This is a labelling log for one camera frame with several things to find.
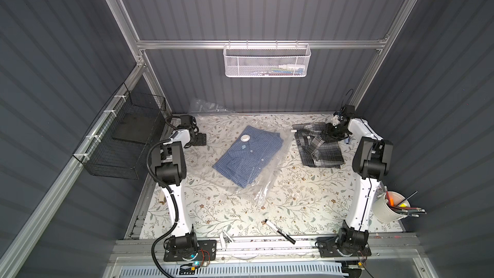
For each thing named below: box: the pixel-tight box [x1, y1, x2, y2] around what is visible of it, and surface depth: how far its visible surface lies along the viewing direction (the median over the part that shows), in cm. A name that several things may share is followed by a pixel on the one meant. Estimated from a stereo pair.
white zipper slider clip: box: [222, 231, 234, 244], surface depth 77 cm
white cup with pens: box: [371, 190, 428, 223], surface depth 76 cm
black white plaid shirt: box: [292, 122, 346, 169], surface depth 104 cm
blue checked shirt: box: [212, 125, 285, 188], surface depth 101 cm
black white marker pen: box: [264, 218, 297, 245], surface depth 78 cm
